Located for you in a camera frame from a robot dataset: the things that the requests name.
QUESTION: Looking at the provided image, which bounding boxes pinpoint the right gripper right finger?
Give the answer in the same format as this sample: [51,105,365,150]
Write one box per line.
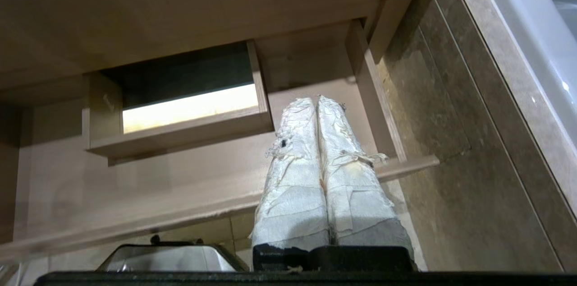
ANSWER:
[317,95,417,272]

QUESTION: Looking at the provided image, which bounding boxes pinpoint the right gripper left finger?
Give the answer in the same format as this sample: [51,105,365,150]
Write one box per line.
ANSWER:
[250,97,332,272]

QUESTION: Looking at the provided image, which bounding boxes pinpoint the wooden drawer cabinet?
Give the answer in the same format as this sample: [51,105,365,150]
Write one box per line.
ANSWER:
[0,19,441,262]

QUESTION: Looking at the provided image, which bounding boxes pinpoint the wooden vanity cabinet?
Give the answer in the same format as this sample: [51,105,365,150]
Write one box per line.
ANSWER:
[0,0,431,108]

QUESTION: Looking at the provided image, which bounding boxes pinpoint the white bathtub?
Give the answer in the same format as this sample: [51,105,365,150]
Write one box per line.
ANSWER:
[473,0,577,147]

